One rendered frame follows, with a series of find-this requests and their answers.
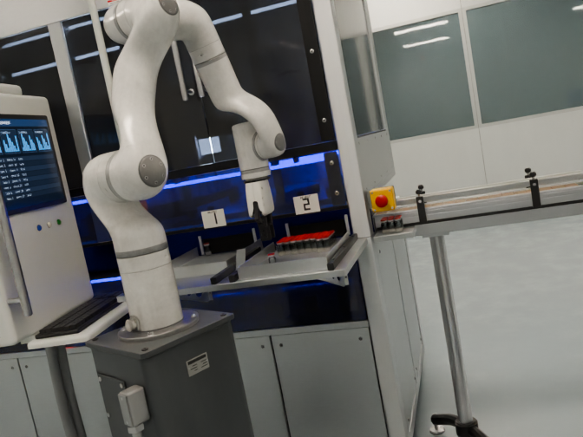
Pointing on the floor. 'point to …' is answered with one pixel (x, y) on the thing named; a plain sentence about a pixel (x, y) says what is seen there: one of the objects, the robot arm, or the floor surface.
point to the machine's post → (360, 214)
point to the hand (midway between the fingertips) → (266, 231)
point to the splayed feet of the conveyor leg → (455, 426)
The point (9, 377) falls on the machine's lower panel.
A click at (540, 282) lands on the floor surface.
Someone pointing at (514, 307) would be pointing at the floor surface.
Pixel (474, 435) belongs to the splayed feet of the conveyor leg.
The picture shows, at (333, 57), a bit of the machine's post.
